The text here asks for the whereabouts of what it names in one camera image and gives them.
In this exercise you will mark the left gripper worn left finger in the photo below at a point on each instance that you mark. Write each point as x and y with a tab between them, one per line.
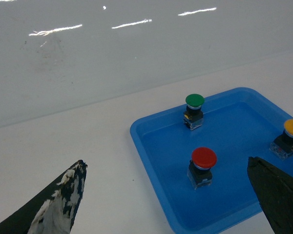
53	210

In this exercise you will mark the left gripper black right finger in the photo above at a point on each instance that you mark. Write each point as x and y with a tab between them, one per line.
274	190

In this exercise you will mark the yellow push button switch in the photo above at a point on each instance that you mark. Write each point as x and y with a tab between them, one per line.
282	145

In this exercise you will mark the red push button switch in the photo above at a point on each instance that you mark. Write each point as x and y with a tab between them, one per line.
202	160

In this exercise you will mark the blue plastic tray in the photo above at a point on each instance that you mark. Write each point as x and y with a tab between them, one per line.
238	124

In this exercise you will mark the green push button switch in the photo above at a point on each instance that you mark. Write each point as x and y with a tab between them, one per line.
193	116

